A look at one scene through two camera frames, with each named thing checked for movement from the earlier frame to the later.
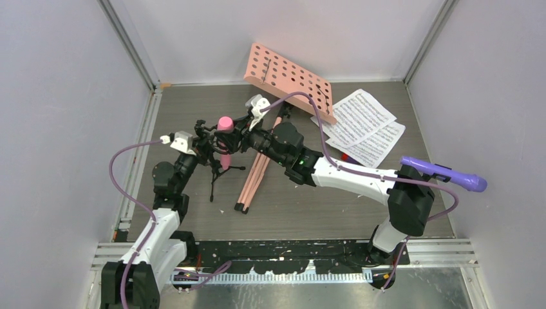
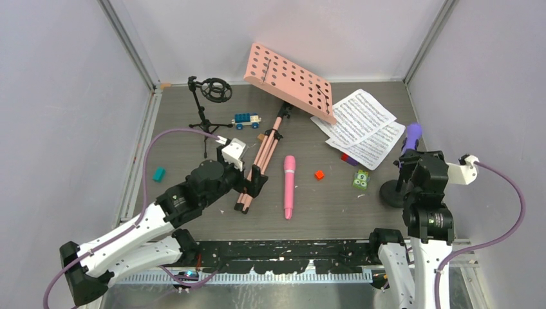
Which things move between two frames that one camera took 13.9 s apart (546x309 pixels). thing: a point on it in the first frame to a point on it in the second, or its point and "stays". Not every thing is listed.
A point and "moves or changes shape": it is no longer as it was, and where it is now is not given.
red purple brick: [346, 158] stays
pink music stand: [276, 74] stays
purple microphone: [470, 181] moves or changes shape
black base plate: [293, 256] stays
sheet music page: [371, 150] stays
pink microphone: [225, 124] to [290, 165]
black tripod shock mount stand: [219, 146] moves or changes shape
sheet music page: [357, 116] stays
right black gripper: [241, 130] to [409, 159]
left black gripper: [201, 148] to [252, 187]
